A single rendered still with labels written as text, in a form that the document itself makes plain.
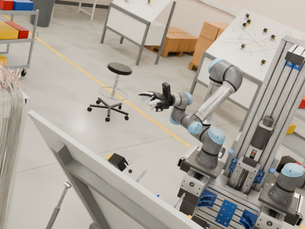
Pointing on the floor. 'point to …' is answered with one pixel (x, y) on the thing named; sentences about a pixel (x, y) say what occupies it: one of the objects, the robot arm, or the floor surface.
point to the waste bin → (45, 16)
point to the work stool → (121, 69)
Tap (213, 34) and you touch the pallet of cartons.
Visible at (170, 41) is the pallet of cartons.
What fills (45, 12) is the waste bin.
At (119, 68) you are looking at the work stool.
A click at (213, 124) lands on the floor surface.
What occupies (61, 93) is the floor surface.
